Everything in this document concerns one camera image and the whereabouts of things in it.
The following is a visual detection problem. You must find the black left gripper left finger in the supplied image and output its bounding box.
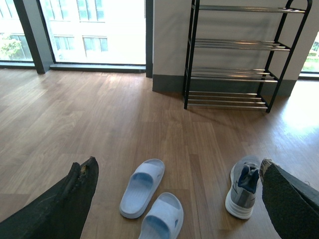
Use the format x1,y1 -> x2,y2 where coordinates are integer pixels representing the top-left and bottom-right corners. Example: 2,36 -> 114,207
0,157 -> 99,239

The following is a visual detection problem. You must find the grey knit sneaker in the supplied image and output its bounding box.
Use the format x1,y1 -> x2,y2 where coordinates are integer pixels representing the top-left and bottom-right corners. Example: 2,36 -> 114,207
225,155 -> 261,220

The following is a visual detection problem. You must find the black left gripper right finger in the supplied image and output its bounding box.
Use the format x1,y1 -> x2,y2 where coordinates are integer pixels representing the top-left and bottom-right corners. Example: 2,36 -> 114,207
260,158 -> 319,239

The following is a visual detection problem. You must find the light blue slide sandal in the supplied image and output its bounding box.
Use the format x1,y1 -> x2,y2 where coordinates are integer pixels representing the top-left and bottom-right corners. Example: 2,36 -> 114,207
139,192 -> 184,239
120,158 -> 165,219

